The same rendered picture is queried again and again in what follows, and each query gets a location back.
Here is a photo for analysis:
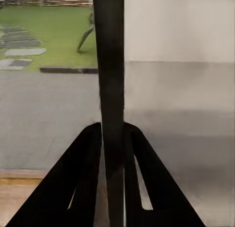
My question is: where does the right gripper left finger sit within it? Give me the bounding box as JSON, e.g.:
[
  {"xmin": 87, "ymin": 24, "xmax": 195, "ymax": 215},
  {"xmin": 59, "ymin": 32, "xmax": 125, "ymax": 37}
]
[{"xmin": 6, "ymin": 122, "xmax": 102, "ymax": 227}]

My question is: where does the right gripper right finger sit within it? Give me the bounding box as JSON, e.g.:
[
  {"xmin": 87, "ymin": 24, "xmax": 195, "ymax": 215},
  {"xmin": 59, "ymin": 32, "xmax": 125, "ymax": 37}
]
[{"xmin": 123, "ymin": 123, "xmax": 205, "ymax": 227}]

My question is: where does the poster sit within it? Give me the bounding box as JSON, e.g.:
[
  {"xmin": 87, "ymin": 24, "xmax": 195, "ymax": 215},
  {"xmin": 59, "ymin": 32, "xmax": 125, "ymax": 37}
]
[{"xmin": 93, "ymin": 0, "xmax": 124, "ymax": 227}]

